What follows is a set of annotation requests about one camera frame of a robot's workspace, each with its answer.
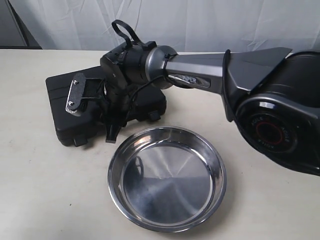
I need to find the black plastic tool case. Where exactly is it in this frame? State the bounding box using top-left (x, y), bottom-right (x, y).
top-left (45, 66), bottom-right (167, 147)

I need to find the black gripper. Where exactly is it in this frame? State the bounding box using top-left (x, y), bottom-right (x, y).
top-left (100, 41), bottom-right (157, 144)

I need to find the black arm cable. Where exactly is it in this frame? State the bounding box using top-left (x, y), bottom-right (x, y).
top-left (111, 20), bottom-right (146, 48)

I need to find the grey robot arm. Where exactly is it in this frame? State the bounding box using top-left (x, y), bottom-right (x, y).
top-left (100, 43), bottom-right (320, 176)

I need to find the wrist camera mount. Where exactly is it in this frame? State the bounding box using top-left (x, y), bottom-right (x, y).
top-left (65, 72), bottom-right (105, 117)

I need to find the white backdrop curtain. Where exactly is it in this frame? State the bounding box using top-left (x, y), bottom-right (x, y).
top-left (11, 0), bottom-right (320, 52)

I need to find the round steel tray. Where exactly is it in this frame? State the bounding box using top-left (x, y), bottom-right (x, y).
top-left (107, 126), bottom-right (227, 233)

